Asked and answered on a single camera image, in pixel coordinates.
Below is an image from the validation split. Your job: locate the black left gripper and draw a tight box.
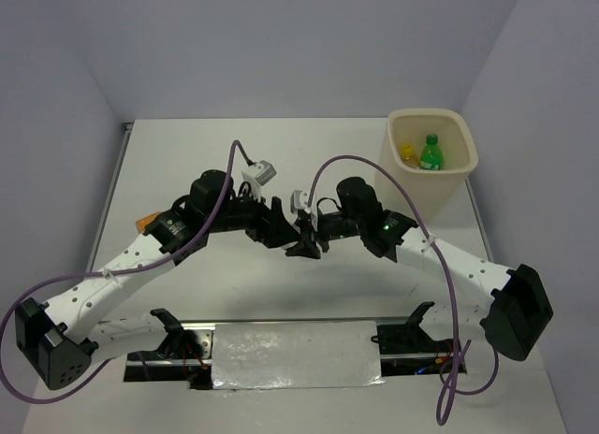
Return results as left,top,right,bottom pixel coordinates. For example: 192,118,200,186
206,182,300,248

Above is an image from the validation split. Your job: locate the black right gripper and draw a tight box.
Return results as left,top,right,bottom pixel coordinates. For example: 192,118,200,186
285,210,364,260

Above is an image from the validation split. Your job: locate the small bottle yellow cap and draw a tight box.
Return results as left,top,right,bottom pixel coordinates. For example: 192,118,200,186
400,144,419,169

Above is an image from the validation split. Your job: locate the green soda bottle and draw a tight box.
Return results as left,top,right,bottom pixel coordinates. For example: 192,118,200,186
419,134,444,170

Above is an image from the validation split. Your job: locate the clear bottle black cap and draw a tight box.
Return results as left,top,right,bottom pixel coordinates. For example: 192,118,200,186
294,216,312,239

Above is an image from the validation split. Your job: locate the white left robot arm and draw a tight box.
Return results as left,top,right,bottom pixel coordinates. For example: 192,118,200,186
15,170,300,390

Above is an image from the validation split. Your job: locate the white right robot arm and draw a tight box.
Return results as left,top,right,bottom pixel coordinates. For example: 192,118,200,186
286,177,553,361

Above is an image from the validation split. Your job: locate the beige plastic bin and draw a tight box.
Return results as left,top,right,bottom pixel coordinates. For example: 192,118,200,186
378,108,478,220

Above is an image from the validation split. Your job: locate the silver foil sheet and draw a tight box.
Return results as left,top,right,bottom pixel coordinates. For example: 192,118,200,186
212,321,383,390

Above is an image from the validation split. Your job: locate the orange juice bottle lying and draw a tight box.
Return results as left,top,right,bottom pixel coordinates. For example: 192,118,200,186
135,211,161,233

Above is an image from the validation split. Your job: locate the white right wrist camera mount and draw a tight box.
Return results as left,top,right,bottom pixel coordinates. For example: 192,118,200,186
290,190,318,231

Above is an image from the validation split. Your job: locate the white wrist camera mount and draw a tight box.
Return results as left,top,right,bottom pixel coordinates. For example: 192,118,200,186
290,190,318,231
241,160,277,201

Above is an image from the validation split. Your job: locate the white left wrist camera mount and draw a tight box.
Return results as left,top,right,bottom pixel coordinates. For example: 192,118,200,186
241,160,277,201

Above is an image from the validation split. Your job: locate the metal rail with electronics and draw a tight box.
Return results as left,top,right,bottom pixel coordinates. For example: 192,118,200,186
124,316,454,391

